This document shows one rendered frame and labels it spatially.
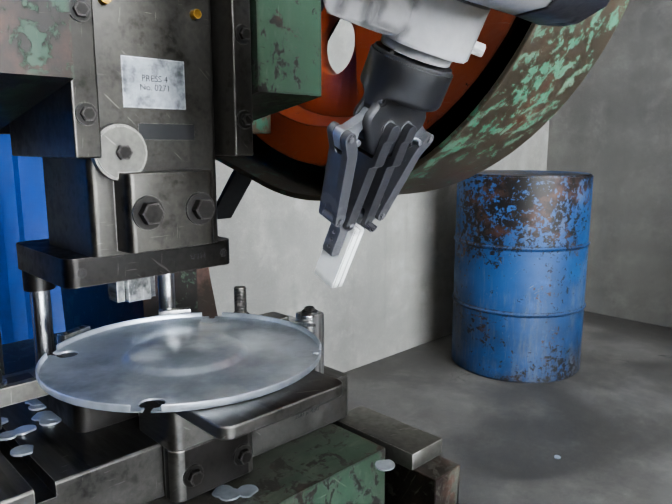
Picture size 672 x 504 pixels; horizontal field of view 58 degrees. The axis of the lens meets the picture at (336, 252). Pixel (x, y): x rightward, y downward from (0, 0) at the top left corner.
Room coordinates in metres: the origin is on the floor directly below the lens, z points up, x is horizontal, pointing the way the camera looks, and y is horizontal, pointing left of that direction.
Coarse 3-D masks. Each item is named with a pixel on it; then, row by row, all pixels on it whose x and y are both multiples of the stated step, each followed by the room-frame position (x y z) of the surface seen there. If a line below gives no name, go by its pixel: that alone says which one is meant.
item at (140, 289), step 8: (128, 280) 0.69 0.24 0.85; (136, 280) 0.70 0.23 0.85; (144, 280) 0.70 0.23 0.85; (152, 280) 0.72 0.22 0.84; (112, 288) 0.69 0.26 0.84; (120, 288) 0.69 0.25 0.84; (128, 288) 0.69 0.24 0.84; (136, 288) 0.69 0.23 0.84; (144, 288) 0.70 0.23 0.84; (152, 288) 0.72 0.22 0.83; (112, 296) 0.70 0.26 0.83; (120, 296) 0.69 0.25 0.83; (128, 296) 0.69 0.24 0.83; (136, 296) 0.69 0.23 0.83; (144, 296) 0.70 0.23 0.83; (152, 296) 0.72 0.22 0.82
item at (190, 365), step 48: (96, 336) 0.69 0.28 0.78; (144, 336) 0.69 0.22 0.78; (192, 336) 0.67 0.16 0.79; (240, 336) 0.69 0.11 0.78; (288, 336) 0.69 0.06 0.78; (48, 384) 0.54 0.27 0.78; (96, 384) 0.54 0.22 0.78; (144, 384) 0.54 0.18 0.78; (192, 384) 0.54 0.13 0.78; (240, 384) 0.54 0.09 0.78; (288, 384) 0.54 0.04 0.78
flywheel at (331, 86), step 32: (480, 32) 0.76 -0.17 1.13; (512, 32) 0.74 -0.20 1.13; (352, 64) 0.96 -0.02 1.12; (480, 64) 0.76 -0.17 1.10; (352, 96) 0.96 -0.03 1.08; (448, 96) 0.79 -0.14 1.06; (480, 96) 0.80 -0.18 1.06; (288, 128) 1.01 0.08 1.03; (320, 128) 0.96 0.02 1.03; (448, 128) 0.84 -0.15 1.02; (320, 160) 0.96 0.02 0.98
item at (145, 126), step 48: (96, 0) 0.62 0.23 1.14; (144, 0) 0.65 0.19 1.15; (192, 0) 0.69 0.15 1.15; (96, 48) 0.61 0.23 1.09; (144, 48) 0.65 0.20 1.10; (192, 48) 0.69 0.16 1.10; (144, 96) 0.65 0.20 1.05; (192, 96) 0.69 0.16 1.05; (144, 144) 0.63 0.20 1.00; (192, 144) 0.68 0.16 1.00; (48, 192) 0.68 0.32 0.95; (96, 192) 0.61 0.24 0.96; (144, 192) 0.61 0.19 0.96; (192, 192) 0.65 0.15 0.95; (96, 240) 0.61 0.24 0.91; (144, 240) 0.61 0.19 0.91; (192, 240) 0.65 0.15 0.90
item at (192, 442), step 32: (320, 384) 0.55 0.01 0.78; (160, 416) 0.57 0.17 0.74; (192, 416) 0.49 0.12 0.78; (224, 416) 0.48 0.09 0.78; (256, 416) 0.48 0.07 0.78; (288, 416) 0.50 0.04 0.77; (192, 448) 0.57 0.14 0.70; (224, 448) 0.59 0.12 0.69; (192, 480) 0.56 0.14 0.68; (224, 480) 0.59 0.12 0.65
